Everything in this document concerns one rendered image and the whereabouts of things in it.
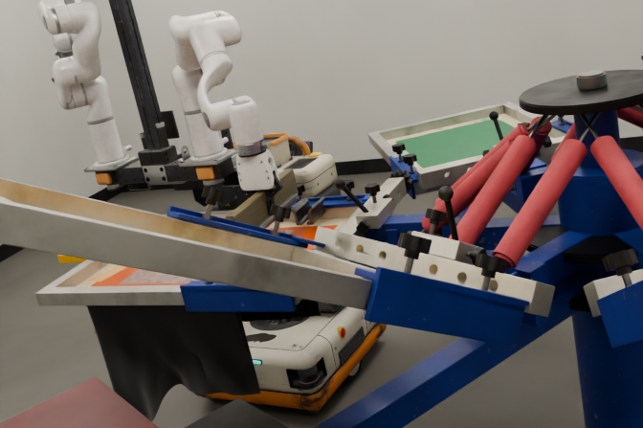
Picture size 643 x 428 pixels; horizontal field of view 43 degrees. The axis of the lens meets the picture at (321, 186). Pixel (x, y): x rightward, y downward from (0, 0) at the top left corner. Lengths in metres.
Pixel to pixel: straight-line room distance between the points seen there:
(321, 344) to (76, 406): 1.91
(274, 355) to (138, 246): 2.36
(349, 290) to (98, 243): 0.34
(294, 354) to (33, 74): 4.26
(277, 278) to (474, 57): 4.95
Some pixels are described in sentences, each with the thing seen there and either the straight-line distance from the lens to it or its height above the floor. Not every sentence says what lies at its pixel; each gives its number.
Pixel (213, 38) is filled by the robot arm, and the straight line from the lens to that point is 2.26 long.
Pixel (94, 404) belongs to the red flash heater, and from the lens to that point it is 1.37.
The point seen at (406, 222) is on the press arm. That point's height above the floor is 1.04.
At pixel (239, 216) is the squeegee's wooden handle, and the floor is 1.13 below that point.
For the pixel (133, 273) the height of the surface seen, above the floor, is 0.95.
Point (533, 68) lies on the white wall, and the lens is 5.77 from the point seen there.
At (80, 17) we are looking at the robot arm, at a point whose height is 1.66.
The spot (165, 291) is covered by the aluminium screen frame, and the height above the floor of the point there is 0.99.
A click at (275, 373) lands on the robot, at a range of 3.20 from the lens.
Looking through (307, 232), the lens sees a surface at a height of 0.95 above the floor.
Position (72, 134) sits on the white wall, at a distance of 7.09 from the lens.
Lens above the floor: 1.71
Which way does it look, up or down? 16 degrees down
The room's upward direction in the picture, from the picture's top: 12 degrees counter-clockwise
